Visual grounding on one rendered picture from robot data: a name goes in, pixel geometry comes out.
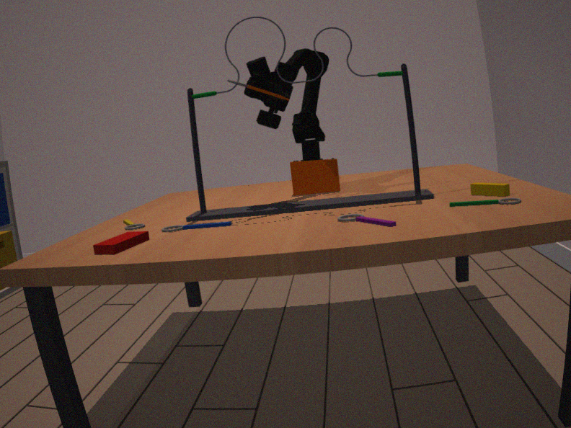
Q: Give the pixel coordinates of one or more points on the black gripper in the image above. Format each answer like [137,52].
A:
[274,103]

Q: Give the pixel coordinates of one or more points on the grey ring with purple handle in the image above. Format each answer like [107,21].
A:
[362,219]

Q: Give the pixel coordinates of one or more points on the grey ring with yellow handle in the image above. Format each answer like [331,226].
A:
[131,224]

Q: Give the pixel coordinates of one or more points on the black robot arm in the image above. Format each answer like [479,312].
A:
[305,124]

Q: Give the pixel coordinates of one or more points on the blue handle with grey ring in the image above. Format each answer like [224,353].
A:
[202,225]

